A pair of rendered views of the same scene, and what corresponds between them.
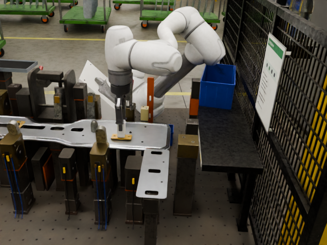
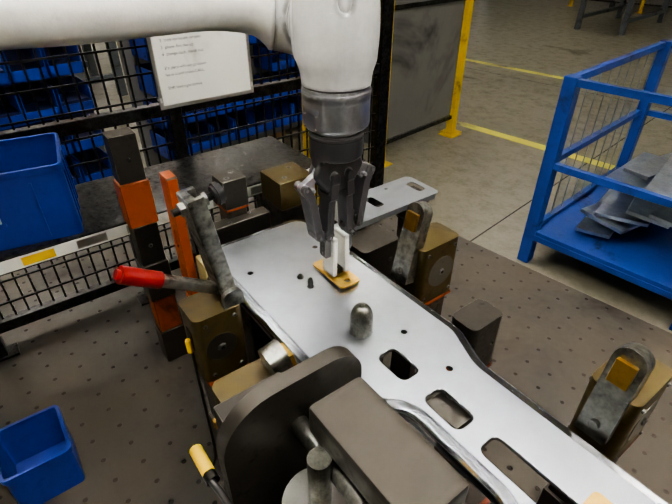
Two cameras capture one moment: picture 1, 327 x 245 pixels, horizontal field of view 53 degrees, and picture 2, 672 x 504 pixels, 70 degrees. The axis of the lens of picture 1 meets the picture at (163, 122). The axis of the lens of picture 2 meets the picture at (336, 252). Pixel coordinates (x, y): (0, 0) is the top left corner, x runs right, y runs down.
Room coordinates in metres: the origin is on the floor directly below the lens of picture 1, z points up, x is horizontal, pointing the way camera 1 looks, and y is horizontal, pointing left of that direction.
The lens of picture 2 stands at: (1.57, 0.66, 1.47)
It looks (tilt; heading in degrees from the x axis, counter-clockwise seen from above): 34 degrees down; 231
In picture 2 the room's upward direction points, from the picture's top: straight up
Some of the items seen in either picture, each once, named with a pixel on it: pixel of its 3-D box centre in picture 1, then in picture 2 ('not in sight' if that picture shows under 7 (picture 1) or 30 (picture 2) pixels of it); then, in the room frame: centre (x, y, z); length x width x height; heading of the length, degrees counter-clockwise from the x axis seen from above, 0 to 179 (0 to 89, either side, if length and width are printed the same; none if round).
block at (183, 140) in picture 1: (185, 176); (291, 245); (1.09, -0.10, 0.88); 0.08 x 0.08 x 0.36; 88
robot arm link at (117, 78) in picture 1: (119, 75); (336, 107); (1.18, 0.17, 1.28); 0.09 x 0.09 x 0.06
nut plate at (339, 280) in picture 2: (121, 135); (335, 269); (1.18, 0.17, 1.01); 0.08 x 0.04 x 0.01; 88
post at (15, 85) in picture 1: (21, 121); not in sight; (1.46, 0.73, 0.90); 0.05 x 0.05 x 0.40; 88
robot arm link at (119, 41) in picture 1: (122, 47); (334, 14); (1.18, 0.16, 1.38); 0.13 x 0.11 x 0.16; 63
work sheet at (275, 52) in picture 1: (270, 82); (197, 26); (1.11, -0.38, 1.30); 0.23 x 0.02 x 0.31; 178
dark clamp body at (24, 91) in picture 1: (32, 124); not in sight; (1.46, 0.67, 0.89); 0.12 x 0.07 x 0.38; 178
